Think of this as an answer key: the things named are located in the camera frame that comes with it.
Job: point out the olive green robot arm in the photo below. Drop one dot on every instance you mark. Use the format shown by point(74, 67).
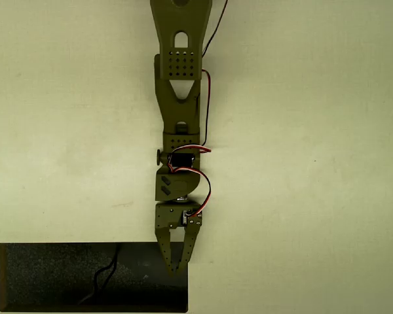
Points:
point(180, 109)

